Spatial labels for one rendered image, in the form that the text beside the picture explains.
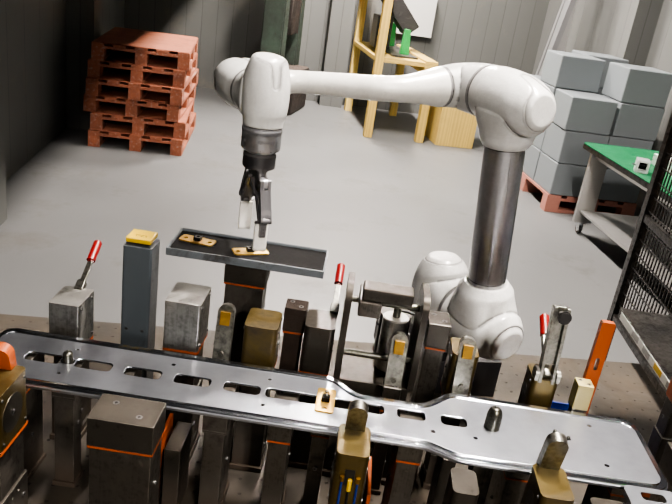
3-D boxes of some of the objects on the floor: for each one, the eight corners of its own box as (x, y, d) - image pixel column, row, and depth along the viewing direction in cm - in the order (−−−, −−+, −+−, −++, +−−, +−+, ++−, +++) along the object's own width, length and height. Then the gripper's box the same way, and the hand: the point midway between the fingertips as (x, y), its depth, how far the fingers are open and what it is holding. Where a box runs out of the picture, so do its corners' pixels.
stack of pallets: (110, 115, 759) (112, 25, 725) (196, 125, 771) (201, 37, 737) (81, 145, 641) (82, 40, 607) (183, 157, 653) (189, 54, 619)
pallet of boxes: (632, 220, 663) (677, 74, 614) (543, 211, 652) (582, 61, 602) (576, 179, 781) (610, 54, 732) (501, 171, 770) (530, 43, 720)
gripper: (230, 135, 171) (223, 219, 179) (258, 166, 150) (249, 260, 158) (261, 136, 174) (252, 219, 182) (292, 167, 153) (281, 260, 160)
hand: (251, 234), depth 169 cm, fingers open, 13 cm apart
